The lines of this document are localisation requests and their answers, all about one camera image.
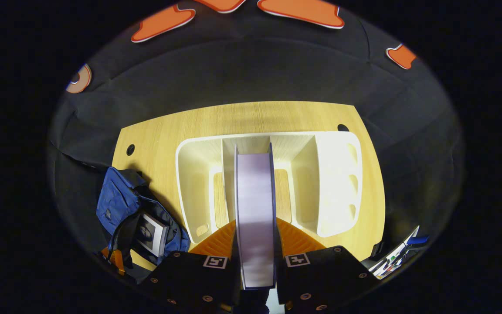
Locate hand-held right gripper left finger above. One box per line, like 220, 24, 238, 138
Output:
140, 219, 241, 314

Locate blue-spine book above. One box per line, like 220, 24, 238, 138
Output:
234, 143, 276, 290

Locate black backdrop cloth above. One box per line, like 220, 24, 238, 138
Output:
48, 0, 465, 266

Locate grey white-spine book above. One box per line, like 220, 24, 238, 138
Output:
136, 212, 170, 258

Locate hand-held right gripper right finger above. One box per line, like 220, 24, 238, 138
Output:
274, 218, 380, 314

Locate white bookshelf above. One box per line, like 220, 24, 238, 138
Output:
175, 131, 363, 245

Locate blue schoolbag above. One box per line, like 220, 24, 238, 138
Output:
96, 167, 190, 273

